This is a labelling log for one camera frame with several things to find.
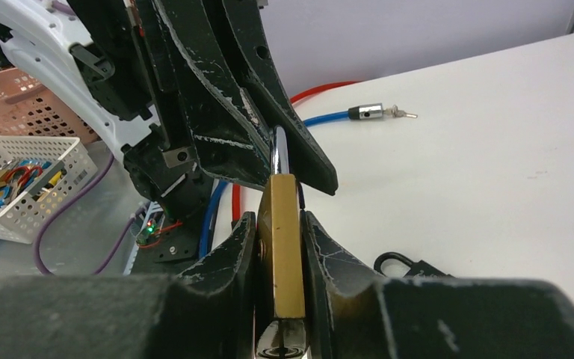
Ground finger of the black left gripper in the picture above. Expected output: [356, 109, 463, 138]
[203, 1, 339, 195]
[154, 1, 273, 188]

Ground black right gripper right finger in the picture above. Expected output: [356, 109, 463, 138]
[300, 211, 574, 358]

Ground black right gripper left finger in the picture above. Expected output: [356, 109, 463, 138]
[0, 212, 256, 358]

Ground brass padlock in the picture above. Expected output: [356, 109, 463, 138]
[256, 126, 308, 358]

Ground blue cable lock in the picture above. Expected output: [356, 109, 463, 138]
[198, 103, 398, 259]

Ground black padlock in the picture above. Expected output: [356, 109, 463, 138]
[373, 251, 452, 277]

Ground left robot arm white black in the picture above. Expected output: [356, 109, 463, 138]
[0, 1, 338, 218]

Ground silver keys of blue lock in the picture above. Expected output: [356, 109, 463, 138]
[383, 105, 419, 119]

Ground white perforated plastic basket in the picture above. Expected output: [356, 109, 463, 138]
[0, 135, 97, 244]

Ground pink plastic basket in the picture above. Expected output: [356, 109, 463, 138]
[0, 68, 99, 144]

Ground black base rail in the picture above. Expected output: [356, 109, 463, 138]
[123, 202, 207, 275]

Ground red cable lock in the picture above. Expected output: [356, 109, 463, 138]
[231, 80, 359, 221]

